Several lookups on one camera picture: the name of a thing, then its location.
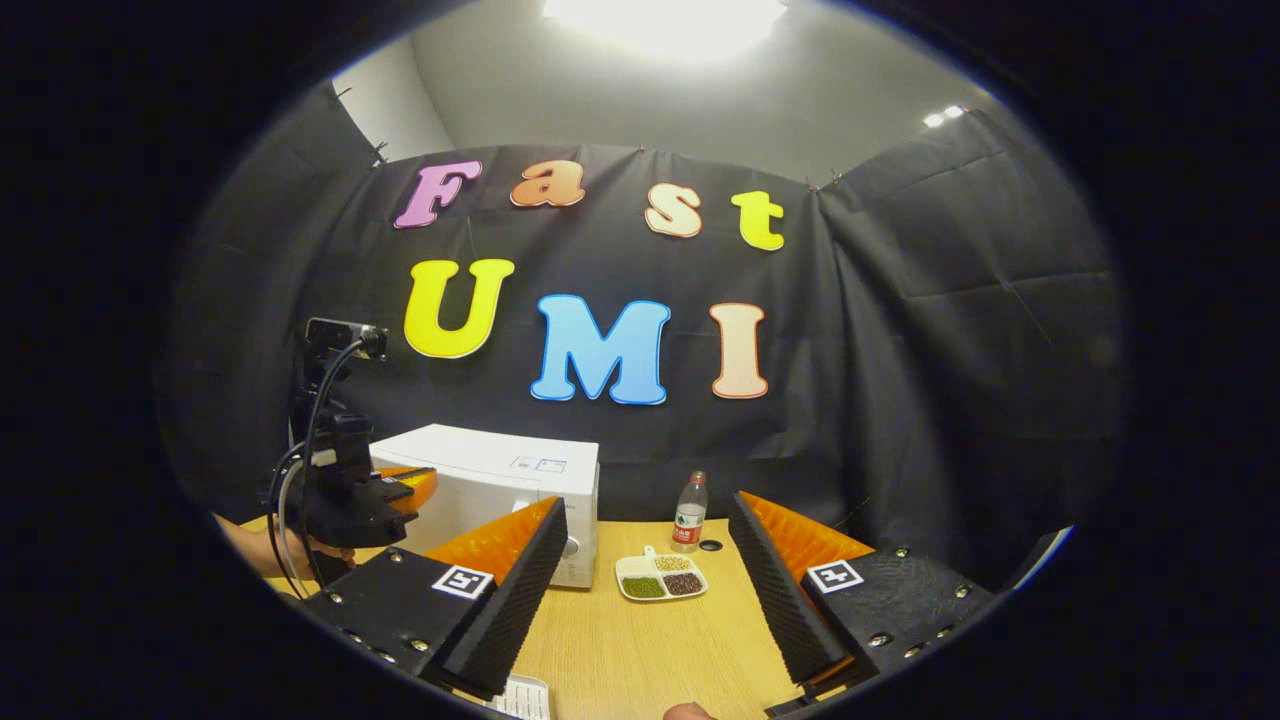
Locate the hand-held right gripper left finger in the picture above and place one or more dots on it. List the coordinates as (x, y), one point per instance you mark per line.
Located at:
(520, 610)

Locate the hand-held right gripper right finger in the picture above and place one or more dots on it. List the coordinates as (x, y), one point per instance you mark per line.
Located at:
(780, 600)

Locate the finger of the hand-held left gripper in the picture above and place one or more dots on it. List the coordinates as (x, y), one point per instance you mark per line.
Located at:
(415, 485)

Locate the white microwave oven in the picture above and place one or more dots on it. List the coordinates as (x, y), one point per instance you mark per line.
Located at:
(480, 470)

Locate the clear plastic water bottle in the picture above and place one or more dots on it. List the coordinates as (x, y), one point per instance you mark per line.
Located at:
(689, 520)

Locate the white divided plate of beans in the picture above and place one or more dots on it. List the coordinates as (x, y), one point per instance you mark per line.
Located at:
(660, 582)

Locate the black backdrop cloth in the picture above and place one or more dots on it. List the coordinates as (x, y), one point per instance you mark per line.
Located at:
(900, 350)

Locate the small ceiling light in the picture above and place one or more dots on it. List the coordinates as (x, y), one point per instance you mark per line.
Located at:
(943, 116)

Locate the large ceiling light panel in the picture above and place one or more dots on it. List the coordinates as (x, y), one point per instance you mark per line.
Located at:
(665, 22)

